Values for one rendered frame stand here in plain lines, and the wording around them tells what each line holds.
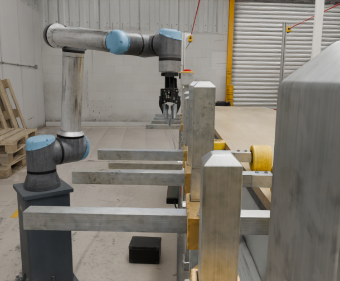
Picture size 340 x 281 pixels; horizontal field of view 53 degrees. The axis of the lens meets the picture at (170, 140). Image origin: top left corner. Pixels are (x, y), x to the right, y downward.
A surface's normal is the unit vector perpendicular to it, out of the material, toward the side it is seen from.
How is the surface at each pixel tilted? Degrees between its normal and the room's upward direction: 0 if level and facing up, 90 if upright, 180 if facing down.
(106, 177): 90
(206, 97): 90
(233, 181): 90
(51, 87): 90
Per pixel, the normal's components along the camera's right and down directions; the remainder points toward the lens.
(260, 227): -0.03, 0.17
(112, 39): -0.61, 0.14
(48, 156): 0.72, 0.12
